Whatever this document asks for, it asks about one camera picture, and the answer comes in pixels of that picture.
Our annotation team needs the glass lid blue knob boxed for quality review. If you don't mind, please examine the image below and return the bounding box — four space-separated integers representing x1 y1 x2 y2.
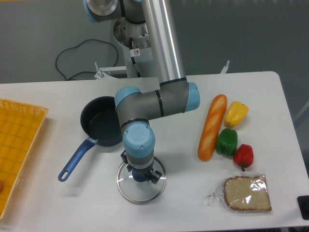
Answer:
117 157 167 204

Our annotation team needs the left table clamp bracket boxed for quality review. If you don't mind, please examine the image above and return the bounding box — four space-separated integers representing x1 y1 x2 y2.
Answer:
94 62 127 79

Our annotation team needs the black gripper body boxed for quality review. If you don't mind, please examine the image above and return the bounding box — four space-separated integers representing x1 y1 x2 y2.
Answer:
126 164 153 179

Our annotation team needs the green toy bell pepper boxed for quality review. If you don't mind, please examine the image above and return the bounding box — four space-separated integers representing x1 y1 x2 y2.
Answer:
215 128 238 157

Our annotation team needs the red toy bell pepper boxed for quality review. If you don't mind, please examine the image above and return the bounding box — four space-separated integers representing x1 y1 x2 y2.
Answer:
233 144 254 172

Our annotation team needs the right table clamp bracket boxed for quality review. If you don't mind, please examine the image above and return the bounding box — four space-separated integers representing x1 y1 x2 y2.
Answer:
220 60 230 74

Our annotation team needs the orange plastic basket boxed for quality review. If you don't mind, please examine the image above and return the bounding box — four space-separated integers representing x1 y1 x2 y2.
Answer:
0 99 48 218

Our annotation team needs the toy baguette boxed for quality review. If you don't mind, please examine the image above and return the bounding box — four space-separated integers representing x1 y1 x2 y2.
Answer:
197 94 227 161

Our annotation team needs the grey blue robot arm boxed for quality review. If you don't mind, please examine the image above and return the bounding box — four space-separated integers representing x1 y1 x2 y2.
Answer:
83 0 200 183

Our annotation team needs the yellow toy bell pepper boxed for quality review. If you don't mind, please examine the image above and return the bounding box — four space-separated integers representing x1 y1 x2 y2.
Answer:
224 101 249 128

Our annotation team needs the black cable on floor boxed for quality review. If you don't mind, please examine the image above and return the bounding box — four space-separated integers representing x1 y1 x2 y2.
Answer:
55 39 119 81

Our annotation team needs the wrapped bread slice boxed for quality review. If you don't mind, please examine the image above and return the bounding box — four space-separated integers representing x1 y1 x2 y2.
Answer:
203 174 272 213

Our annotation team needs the dark saucepan blue handle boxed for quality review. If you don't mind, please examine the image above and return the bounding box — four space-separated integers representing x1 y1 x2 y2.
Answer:
58 96 122 182

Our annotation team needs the black object at edge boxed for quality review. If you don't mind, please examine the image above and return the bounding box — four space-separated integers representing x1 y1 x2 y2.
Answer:
297 195 309 220

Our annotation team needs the table clamp bracket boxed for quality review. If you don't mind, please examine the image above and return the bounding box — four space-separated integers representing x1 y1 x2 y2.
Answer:
220 60 230 74
94 62 127 79

